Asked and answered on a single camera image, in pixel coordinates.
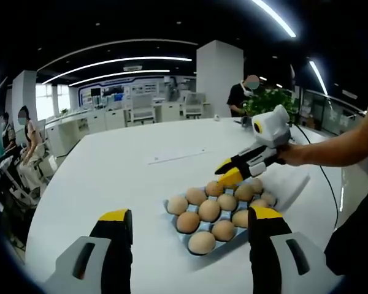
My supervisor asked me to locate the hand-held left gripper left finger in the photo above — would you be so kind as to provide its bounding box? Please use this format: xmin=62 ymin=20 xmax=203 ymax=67
xmin=44 ymin=208 xmax=133 ymax=294

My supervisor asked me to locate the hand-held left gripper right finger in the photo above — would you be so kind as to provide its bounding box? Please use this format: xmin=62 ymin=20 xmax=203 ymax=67
xmin=247 ymin=205 xmax=346 ymax=294

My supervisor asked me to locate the single brown egg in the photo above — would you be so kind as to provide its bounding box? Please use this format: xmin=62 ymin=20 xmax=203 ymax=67
xmin=205 ymin=180 xmax=225 ymax=197

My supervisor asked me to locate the group of brown eggs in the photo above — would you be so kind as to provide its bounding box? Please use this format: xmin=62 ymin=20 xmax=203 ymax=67
xmin=167 ymin=178 xmax=278 ymax=255

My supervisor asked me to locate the blue egg tray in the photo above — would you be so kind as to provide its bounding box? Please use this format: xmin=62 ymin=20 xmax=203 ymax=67
xmin=163 ymin=183 xmax=278 ymax=257

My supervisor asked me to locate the white foam egg holder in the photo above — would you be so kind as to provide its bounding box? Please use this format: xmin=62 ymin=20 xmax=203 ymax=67
xmin=254 ymin=164 xmax=310 ymax=212

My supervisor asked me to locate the person's right hand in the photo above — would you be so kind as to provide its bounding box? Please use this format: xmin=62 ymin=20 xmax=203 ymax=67
xmin=277 ymin=143 xmax=300 ymax=165

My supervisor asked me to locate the green leafy plant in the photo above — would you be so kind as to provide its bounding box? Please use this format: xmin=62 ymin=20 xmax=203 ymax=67
xmin=240 ymin=87 xmax=300 ymax=123

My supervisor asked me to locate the grey plush toy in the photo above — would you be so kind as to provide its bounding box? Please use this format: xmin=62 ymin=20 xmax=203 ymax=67
xmin=234 ymin=116 xmax=253 ymax=128

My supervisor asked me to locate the ceiling light strip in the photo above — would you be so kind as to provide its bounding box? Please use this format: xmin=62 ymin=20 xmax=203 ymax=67
xmin=253 ymin=0 xmax=297 ymax=38
xmin=69 ymin=69 xmax=171 ymax=87
xmin=42 ymin=56 xmax=193 ymax=85
xmin=309 ymin=60 xmax=328 ymax=96

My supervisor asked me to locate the white flat strip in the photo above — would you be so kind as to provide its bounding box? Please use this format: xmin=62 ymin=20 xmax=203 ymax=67
xmin=147 ymin=147 xmax=208 ymax=165

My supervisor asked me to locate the white table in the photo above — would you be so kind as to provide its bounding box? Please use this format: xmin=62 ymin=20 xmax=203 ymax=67
xmin=24 ymin=116 xmax=368 ymax=294

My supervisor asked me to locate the white cabinet row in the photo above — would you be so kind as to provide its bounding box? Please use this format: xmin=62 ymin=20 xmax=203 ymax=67
xmin=44 ymin=100 xmax=212 ymax=157

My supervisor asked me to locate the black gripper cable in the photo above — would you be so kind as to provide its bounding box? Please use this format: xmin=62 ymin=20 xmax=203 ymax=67
xmin=289 ymin=121 xmax=340 ymax=229

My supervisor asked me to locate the wall display board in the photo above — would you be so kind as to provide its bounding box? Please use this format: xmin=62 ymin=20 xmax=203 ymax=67
xmin=78 ymin=76 xmax=197 ymax=108

